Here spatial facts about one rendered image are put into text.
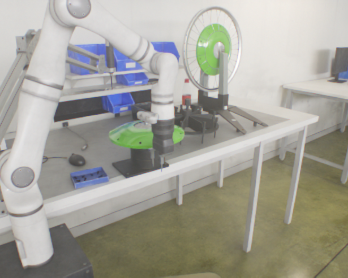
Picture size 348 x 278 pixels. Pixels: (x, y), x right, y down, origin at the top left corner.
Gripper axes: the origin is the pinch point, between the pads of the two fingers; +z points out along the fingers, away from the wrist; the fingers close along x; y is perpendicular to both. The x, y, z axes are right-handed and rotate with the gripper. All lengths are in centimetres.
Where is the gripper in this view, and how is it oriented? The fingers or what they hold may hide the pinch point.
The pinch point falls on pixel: (157, 168)
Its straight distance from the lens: 99.8
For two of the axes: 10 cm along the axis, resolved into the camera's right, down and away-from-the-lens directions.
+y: 8.0, -2.1, 5.6
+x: -6.0, -2.8, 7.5
